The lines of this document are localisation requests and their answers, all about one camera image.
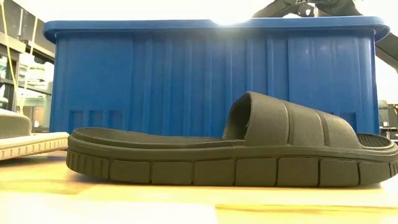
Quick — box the black rubber slide sandal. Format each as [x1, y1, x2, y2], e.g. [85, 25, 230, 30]
[65, 91, 398, 188]

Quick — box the dark background equipment bench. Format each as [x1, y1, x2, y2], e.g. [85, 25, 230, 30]
[377, 99, 398, 142]

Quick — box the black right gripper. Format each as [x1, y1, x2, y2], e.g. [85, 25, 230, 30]
[251, 0, 315, 19]

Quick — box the yellow cable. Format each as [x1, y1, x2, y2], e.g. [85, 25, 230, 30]
[0, 0, 39, 114]

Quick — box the large blue plastic bin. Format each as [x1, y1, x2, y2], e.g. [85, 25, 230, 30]
[42, 15, 391, 140]

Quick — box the grey rubber slide sandal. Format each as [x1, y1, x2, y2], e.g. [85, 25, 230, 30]
[0, 108, 70, 162]

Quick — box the dark metal shelf rack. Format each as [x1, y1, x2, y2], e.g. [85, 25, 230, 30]
[0, 0, 56, 131]

